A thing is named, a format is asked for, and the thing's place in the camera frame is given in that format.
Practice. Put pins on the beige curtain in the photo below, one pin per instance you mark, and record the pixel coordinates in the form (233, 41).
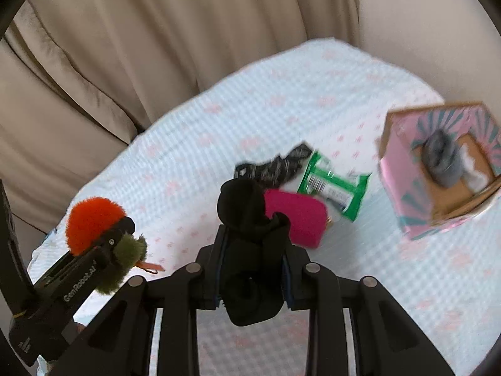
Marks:
(156, 47)

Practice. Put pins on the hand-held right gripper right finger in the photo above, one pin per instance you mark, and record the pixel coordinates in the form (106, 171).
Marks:
(287, 282)

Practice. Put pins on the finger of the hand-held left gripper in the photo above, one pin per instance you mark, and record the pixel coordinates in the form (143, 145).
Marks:
(119, 229)

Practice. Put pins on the black sock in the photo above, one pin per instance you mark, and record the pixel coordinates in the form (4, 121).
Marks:
(250, 219)

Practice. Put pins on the grey sock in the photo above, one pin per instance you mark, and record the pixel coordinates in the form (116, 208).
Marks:
(442, 156)

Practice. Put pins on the white sock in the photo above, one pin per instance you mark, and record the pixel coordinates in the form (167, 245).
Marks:
(475, 172)

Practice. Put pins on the green wet wipes packet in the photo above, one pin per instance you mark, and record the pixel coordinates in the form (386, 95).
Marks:
(332, 182)

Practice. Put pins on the magenta pouch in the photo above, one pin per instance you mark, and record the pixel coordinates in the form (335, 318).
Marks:
(299, 215)

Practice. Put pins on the pink cardboard box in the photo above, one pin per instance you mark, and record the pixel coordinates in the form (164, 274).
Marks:
(403, 188)

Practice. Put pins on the orange and green plush toy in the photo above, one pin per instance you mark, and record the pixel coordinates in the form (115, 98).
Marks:
(92, 221)

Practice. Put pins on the black patterned cloth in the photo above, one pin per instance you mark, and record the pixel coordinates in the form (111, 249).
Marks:
(274, 168)

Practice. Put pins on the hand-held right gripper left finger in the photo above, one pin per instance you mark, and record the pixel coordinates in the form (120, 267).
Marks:
(220, 266)

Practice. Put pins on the white patterned bedsheet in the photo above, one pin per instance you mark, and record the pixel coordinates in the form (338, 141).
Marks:
(274, 94)

